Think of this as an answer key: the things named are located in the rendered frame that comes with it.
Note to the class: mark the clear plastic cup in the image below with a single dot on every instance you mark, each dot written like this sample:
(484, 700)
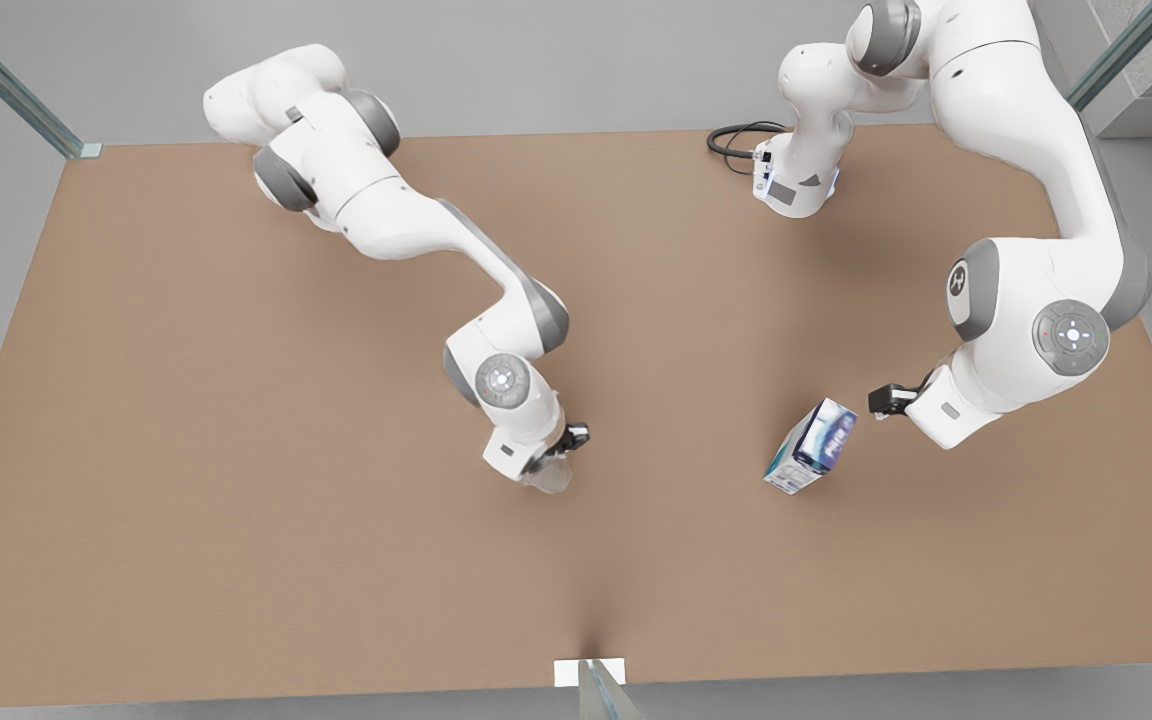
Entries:
(551, 474)

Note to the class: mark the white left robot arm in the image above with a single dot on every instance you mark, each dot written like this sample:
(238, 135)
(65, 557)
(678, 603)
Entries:
(1026, 150)

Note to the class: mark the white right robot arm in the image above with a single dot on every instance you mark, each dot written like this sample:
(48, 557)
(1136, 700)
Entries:
(406, 215)

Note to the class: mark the blue and white carton box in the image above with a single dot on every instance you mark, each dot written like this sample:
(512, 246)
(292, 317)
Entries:
(811, 446)

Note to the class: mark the silver frame post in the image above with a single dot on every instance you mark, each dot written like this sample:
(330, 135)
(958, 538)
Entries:
(597, 686)
(11, 88)
(1121, 52)

